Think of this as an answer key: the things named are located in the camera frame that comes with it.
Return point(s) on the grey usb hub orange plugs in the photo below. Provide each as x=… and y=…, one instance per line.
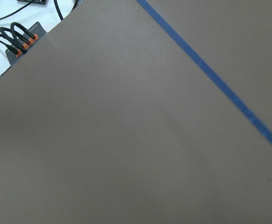
x=38, y=31

